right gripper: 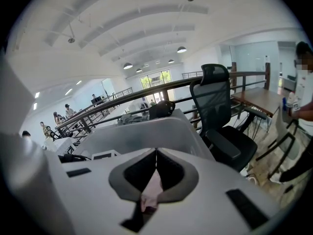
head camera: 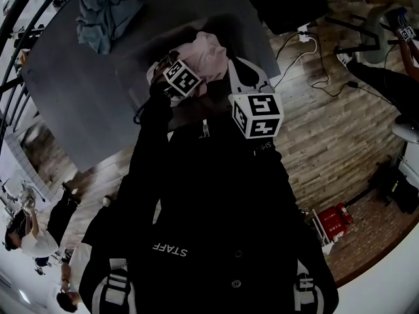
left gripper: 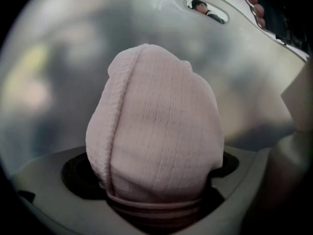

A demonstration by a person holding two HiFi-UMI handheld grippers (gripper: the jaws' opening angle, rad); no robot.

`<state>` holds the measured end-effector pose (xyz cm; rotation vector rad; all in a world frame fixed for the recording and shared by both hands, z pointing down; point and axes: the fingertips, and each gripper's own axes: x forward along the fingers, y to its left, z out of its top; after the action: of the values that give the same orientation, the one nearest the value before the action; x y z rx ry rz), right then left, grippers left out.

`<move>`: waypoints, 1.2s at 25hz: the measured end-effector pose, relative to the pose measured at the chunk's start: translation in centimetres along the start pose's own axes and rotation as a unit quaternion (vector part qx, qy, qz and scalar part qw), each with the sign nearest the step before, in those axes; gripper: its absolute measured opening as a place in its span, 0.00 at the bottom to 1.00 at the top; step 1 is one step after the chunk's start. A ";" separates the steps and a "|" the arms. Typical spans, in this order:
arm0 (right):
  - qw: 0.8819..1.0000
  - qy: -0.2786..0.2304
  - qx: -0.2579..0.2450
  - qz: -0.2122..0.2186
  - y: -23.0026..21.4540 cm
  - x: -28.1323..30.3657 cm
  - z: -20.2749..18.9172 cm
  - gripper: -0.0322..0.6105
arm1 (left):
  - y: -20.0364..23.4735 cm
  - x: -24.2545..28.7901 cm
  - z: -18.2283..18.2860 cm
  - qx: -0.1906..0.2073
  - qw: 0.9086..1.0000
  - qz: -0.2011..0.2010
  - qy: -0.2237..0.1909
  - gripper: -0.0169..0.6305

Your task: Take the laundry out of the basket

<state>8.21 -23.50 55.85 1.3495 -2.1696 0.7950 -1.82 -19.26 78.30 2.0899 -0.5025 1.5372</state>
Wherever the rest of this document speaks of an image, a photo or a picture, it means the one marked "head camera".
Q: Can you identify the person's black jacket torso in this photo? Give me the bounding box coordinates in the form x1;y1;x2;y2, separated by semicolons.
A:
78;109;340;314

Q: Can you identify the blue grey laundry pile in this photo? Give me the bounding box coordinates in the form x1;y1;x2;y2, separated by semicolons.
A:
75;0;145;55

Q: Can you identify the black curved railing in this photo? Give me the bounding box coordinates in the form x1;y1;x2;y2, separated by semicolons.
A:
0;0;75;133

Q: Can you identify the red fire extinguisher box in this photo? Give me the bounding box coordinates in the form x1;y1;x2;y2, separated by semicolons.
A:
316;202;354;242

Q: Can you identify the white metal rack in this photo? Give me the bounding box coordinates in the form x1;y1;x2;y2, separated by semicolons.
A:
309;207;333;256

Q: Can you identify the grey chair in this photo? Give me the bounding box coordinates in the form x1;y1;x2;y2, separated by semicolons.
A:
325;3;402;65

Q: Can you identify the black bag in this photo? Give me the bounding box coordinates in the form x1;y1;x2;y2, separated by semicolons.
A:
346;155;419;215

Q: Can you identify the black floor cable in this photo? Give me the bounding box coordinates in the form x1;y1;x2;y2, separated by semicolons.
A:
307;43;393;106

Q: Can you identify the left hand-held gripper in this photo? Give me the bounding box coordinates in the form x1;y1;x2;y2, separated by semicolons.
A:
156;54;203;106

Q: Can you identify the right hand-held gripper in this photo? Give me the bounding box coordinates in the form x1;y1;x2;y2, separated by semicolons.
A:
227;58;284;140

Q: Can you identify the white round stool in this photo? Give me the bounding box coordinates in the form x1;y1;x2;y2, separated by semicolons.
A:
391;113;419;144

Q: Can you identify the white cable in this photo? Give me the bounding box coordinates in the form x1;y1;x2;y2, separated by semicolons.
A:
274;36;319;61

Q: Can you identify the person's left forearm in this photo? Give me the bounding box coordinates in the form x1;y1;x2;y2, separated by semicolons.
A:
129;80;175;183

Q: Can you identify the black cable loop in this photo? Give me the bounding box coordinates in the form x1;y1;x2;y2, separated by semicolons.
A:
132;99;148;126

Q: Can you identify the white power strip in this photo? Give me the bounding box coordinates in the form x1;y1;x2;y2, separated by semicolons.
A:
297;24;312;44

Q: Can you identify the person's right forearm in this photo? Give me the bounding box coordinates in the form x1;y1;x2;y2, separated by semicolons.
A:
251;137;292;189

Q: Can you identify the pink laundry garment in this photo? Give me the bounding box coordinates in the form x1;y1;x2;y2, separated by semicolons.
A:
145;31;230;107

